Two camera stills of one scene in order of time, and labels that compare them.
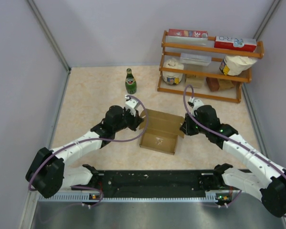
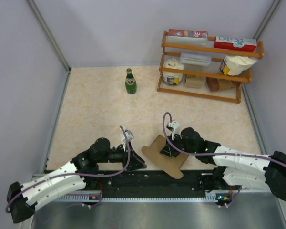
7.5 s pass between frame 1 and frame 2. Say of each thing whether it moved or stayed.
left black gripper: moved
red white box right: stayed
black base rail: stayed
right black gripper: moved
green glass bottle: stayed
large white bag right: stayed
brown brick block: stayed
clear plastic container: stayed
